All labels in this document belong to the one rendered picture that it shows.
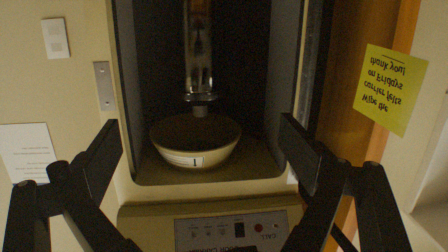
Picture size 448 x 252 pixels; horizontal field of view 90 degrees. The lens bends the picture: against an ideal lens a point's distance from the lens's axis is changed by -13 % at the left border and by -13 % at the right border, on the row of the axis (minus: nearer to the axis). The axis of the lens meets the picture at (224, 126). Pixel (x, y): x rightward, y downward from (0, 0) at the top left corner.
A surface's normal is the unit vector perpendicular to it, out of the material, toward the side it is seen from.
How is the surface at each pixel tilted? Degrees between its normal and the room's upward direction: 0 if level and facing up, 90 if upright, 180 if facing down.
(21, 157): 90
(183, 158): 67
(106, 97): 90
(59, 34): 90
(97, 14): 90
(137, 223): 135
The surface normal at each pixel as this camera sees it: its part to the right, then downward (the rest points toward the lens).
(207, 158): 0.33, 0.72
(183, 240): 0.10, -0.36
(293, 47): -0.99, 0.04
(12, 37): 0.12, 0.41
